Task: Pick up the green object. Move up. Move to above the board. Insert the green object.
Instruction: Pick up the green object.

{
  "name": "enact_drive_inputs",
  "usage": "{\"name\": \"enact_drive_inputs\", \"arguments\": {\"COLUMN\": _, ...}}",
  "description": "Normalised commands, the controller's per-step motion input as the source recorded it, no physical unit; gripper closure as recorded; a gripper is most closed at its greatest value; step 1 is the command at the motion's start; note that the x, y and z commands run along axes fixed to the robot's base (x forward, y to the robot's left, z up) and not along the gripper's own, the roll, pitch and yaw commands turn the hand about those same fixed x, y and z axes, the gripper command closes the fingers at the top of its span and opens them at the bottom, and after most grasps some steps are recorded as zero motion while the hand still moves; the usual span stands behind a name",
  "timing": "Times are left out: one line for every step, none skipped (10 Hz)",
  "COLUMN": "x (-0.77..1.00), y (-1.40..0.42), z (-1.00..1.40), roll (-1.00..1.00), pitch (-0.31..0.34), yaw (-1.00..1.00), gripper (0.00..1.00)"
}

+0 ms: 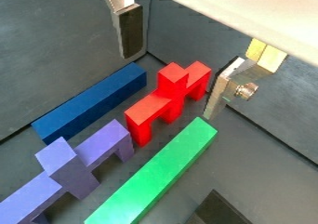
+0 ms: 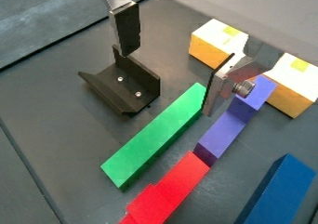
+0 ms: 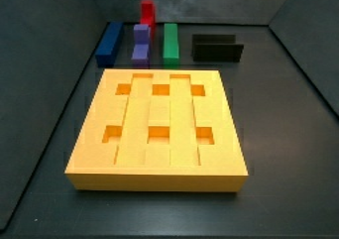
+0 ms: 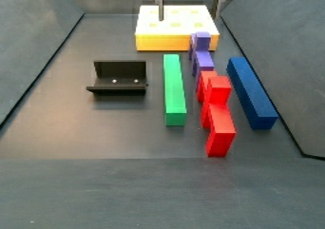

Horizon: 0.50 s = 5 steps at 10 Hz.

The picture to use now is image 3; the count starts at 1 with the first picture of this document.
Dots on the green rectangular block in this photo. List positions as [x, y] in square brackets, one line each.
[172, 45]

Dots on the yellow slotted board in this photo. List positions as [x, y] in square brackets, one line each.
[160, 134]

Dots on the blue rectangular block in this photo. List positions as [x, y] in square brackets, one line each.
[109, 45]

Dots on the purple notched block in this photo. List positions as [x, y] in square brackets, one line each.
[141, 53]

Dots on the red notched block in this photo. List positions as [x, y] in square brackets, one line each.
[148, 14]

